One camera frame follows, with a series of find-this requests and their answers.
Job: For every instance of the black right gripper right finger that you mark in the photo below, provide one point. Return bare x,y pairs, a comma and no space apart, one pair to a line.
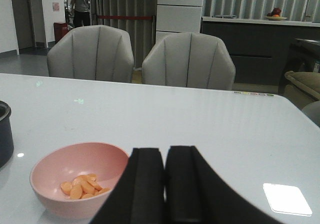
197,194

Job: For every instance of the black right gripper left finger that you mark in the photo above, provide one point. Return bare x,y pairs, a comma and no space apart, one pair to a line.
138,197

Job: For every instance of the orange ham slices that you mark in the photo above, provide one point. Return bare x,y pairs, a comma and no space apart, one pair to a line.
82,187

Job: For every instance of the pink bowl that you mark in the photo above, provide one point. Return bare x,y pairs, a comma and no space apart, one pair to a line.
105,163

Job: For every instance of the dark blue saucepan purple handle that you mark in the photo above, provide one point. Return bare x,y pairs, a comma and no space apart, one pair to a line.
6,140

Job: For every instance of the right grey upholstered chair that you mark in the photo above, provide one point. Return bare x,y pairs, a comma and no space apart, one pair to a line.
189,60

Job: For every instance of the grey upholstered chair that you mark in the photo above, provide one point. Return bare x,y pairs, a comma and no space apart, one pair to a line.
96,52
189,60

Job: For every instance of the left grey upholstered chair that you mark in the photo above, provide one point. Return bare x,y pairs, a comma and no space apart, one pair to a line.
96,52

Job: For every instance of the olive cushion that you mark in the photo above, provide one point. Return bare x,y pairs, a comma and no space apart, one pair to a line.
302,88

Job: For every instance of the dark grey kitchen counter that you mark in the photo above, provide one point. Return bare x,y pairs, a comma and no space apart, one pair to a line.
259,48

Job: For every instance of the red barrier belt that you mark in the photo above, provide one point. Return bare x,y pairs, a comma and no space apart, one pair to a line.
125,17

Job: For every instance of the red trash bin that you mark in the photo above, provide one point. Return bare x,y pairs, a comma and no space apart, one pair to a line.
60,30

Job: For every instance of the white refrigerator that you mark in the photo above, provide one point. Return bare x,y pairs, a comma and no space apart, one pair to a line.
178,16

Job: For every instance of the fruit plate on counter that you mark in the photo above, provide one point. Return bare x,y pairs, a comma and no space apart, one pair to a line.
275,15

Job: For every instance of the person in grey shirt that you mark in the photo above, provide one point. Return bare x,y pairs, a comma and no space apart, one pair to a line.
81,13

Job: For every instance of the chrome faucet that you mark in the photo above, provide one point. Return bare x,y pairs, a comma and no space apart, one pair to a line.
308,12

